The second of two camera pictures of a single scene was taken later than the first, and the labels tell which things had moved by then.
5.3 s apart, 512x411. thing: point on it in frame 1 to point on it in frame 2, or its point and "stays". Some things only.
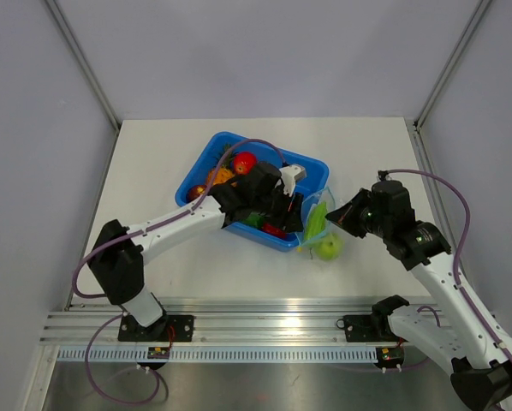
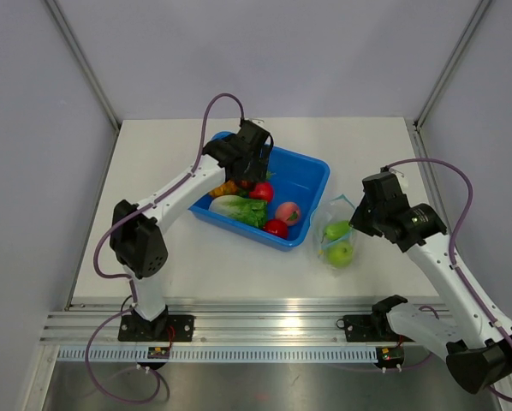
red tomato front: [276, 231] stays
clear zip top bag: [314, 224] to [333, 235]
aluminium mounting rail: [216, 324] stays
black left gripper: [287, 219] to [258, 170]
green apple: [330, 247] to [340, 254]
